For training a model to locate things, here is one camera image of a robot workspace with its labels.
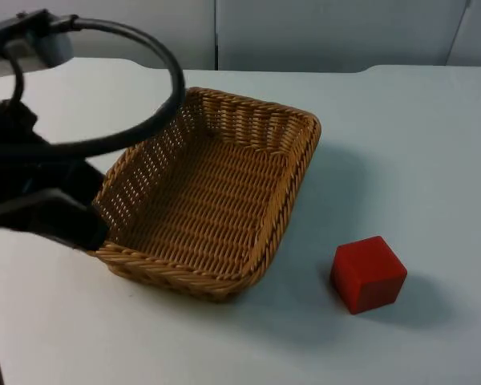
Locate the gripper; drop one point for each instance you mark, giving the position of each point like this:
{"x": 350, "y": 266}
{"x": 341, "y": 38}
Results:
{"x": 44, "y": 172}

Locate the pale brown wicker basket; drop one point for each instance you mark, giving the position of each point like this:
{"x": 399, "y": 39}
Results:
{"x": 208, "y": 200}

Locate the red cube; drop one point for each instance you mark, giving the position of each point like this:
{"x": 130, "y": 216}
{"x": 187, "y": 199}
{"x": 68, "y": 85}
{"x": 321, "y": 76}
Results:
{"x": 364, "y": 272}

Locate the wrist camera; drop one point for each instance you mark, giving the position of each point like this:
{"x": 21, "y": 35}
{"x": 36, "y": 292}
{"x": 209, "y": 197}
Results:
{"x": 28, "y": 48}

